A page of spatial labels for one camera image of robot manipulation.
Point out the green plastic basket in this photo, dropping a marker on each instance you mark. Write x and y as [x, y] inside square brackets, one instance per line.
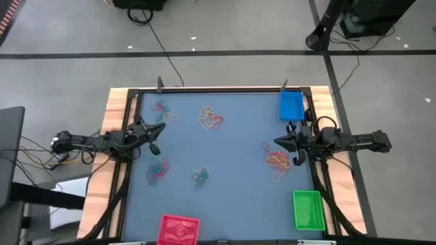
[308, 211]

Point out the dark grey panel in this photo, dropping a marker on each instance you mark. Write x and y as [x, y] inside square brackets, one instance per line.
[10, 153]

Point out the black equipment box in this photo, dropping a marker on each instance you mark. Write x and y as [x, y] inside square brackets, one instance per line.
[368, 20]

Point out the grey upright post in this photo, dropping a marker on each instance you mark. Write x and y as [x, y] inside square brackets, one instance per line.
[159, 85]

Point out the white board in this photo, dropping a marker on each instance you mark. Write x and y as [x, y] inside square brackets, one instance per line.
[68, 217]

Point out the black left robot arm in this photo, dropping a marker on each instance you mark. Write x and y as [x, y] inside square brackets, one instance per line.
[78, 139]

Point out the black bar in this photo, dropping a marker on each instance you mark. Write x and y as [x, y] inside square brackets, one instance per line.
[44, 196]

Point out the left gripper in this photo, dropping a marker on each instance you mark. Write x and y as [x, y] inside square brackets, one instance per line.
[141, 132]

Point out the black diagonal frame strut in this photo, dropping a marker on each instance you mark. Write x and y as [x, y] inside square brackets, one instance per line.
[352, 223]
[95, 224]

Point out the white bracket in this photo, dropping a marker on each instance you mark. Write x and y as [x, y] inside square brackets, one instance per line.
[316, 242]
[129, 243]

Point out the black equipment base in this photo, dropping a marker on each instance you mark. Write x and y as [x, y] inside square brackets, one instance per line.
[136, 3]

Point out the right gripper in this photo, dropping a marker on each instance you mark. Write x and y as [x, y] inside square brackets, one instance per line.
[303, 141]

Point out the black floor stand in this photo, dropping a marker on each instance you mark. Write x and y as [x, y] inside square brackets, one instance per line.
[316, 39]

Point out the blue-grey table mat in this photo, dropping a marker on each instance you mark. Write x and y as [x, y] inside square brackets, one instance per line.
[238, 204]

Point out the black orange-striped ramp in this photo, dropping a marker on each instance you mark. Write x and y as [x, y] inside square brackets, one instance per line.
[8, 17]

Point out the black power adapter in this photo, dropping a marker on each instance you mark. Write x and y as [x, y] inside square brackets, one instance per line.
[59, 158]

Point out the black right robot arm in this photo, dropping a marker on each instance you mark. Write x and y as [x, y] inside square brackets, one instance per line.
[357, 141]

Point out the blue plastic basket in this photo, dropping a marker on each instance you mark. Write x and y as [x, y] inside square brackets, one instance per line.
[292, 105]

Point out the black aluminium table frame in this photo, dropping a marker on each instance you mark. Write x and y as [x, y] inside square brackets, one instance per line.
[221, 90]

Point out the red plastic basket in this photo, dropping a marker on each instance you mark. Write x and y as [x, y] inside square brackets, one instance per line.
[178, 224]

